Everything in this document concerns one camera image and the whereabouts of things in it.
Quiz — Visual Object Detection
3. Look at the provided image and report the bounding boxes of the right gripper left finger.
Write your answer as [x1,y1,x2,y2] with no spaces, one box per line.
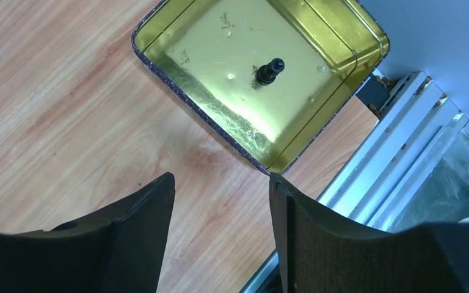
[0,172,175,292]

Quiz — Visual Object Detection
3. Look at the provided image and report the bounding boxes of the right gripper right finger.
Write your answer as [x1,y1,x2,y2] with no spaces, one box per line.
[269,173,469,292]

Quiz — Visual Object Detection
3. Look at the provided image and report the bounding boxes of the yellow transparent tray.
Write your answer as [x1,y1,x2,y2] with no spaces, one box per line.
[131,1,390,174]

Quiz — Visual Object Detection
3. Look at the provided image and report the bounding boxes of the black piece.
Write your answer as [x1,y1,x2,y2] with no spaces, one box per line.
[255,58,285,85]

